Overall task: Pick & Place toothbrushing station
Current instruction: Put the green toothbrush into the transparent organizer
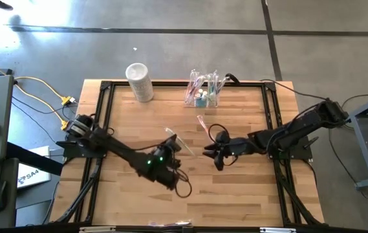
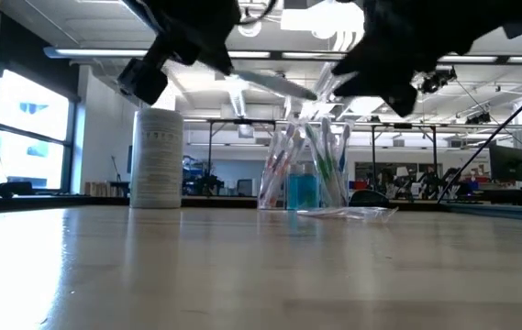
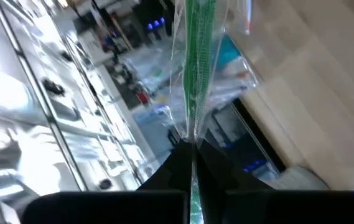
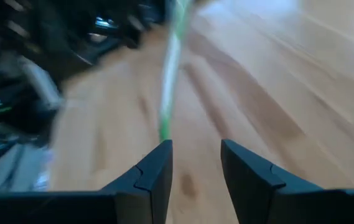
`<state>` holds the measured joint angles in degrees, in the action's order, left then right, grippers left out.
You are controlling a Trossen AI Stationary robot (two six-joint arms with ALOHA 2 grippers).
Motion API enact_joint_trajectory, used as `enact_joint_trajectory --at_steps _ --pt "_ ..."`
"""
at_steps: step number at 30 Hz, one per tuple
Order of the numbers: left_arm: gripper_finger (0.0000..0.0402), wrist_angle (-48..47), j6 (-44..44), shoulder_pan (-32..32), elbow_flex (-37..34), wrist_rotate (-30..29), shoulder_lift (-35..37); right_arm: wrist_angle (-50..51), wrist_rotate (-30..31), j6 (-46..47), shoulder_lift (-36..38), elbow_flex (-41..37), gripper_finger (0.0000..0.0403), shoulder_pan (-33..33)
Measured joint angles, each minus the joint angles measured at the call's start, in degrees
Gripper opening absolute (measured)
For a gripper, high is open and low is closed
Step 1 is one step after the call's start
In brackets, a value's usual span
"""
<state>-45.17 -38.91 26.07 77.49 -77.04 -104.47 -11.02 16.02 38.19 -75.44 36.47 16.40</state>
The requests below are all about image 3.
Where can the black aluminium table frame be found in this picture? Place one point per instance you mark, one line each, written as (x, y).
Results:
(257, 133)

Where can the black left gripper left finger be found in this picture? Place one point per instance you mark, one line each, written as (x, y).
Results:
(164, 202)

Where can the clear acrylic organizer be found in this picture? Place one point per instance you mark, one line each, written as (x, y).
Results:
(245, 84)

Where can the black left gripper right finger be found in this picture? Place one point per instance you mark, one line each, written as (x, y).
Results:
(242, 205)

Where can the green toothbrush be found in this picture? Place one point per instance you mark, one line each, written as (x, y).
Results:
(200, 62)

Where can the blue mouthwash bottle white cap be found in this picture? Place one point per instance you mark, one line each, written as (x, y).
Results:
(230, 53)

